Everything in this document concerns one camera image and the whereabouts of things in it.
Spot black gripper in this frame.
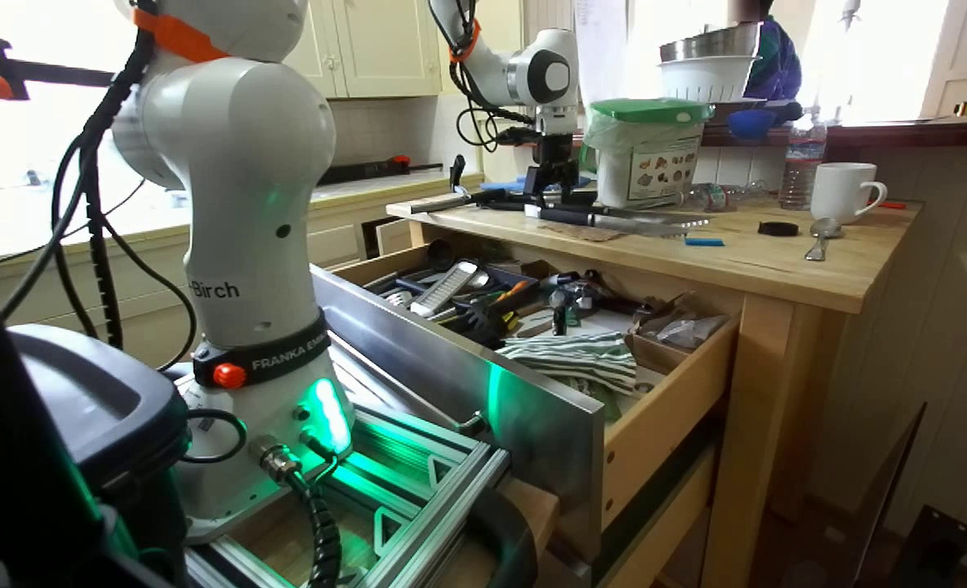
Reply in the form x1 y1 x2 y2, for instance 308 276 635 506
527 130 585 214

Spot utensils in drawer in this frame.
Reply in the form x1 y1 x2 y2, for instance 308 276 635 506
377 244 618 347

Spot wooden drawer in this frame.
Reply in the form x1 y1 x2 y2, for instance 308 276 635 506
328 237 745 540

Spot black floor object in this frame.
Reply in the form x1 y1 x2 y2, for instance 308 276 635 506
888 503 967 582

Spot white bucket with green lid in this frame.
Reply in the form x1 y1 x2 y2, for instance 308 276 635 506
585 94 714 214

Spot white flat grater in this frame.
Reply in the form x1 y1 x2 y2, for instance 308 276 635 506
408 258 483 321

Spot green white striped cloth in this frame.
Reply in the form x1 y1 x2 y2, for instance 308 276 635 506
497 322 665 404

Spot black power strip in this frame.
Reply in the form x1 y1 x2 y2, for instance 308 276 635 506
318 153 443 187

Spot white dish rack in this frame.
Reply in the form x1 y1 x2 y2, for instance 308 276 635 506
660 53 761 109

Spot stainless steel bowl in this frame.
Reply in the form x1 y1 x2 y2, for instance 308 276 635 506
658 23 763 68

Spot grey steel panel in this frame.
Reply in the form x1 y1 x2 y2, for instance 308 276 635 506
308 266 610 555

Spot blue bowl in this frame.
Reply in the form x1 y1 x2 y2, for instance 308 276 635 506
720 98 802 145

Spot clear plastic water bottle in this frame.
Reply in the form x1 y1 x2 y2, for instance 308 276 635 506
781 105 830 214

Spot person in purple shirt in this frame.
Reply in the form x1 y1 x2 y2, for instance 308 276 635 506
724 0 811 111

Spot white ceramic mug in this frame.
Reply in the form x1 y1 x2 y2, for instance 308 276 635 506
807 159 892 228

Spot wooden kitchen island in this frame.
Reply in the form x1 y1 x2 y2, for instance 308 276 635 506
383 192 924 588

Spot black clamp bar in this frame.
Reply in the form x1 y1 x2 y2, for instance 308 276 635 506
0 33 117 105

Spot black hard case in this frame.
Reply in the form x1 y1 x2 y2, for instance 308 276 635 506
0 243 197 588

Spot black-handled metal turner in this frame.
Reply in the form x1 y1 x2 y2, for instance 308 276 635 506
471 187 540 216

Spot black spatula with metal handle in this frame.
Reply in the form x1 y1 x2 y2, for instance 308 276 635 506
405 187 511 218

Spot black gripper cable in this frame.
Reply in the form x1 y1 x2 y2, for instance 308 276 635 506
426 0 514 156

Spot cream wall cabinet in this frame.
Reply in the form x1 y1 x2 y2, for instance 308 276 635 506
284 0 443 105

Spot aluminium mounting frame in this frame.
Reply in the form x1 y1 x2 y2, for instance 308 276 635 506
178 400 516 588

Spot black corrugated hose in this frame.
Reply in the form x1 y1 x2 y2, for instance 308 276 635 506
257 441 346 588

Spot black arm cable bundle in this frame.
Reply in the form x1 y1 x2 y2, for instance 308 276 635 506
0 29 200 376

